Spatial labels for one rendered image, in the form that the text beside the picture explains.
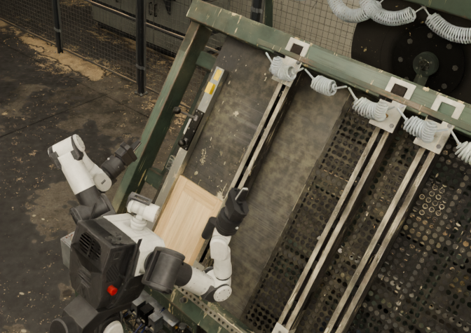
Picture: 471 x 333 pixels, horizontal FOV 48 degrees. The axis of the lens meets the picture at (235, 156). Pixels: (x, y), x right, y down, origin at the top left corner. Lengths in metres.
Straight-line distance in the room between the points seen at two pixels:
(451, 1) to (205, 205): 1.37
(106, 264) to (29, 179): 2.86
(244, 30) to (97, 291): 1.26
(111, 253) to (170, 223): 0.71
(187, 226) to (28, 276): 1.63
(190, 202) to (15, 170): 2.60
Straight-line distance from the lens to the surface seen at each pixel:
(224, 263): 2.09
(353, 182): 2.11
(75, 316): 2.20
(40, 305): 3.71
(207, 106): 2.52
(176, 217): 2.58
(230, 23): 2.49
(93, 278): 2.05
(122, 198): 2.77
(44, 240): 4.14
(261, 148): 2.29
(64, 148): 2.27
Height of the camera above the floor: 2.74
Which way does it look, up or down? 33 degrees down
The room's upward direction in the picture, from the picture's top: 6 degrees clockwise
